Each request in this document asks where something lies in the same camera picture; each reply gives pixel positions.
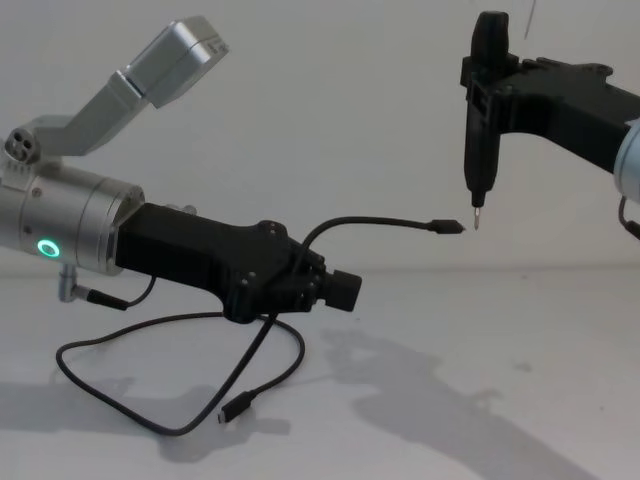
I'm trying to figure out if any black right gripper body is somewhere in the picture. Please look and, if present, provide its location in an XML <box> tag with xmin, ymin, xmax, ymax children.
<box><xmin>519</xmin><ymin>57</ymin><xmax>640</xmax><ymax>174</ymax></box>

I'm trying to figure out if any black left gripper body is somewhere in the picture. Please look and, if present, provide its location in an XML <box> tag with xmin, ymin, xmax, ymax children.
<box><xmin>115</xmin><ymin>203</ymin><xmax>311</xmax><ymax>324</ymax></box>

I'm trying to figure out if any black electric screwdriver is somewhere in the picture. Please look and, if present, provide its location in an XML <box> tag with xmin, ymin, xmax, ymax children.
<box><xmin>463</xmin><ymin>10</ymin><xmax>511</xmax><ymax>232</ymax></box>

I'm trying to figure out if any black cable with plugs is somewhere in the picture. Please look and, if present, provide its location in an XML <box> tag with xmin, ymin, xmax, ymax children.
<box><xmin>56</xmin><ymin>215</ymin><xmax>467</xmax><ymax>437</ymax></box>

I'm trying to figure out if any white table cloth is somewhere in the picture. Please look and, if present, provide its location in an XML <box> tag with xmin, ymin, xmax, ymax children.
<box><xmin>0</xmin><ymin>268</ymin><xmax>640</xmax><ymax>480</ymax></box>

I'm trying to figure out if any thin dark wrist cable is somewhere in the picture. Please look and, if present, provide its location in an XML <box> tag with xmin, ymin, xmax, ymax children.
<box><xmin>58</xmin><ymin>267</ymin><xmax>156</xmax><ymax>312</ymax></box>
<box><xmin>618</xmin><ymin>196</ymin><xmax>640</xmax><ymax>234</ymax></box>

